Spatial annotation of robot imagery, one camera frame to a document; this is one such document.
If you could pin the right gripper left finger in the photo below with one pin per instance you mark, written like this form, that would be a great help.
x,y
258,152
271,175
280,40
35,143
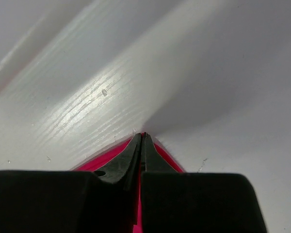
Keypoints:
x,y
59,202

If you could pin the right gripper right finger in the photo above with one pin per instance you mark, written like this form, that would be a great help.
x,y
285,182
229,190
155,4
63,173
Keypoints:
x,y
180,202

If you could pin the crimson red t shirt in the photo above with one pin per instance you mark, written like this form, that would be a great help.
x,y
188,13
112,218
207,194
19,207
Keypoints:
x,y
123,165

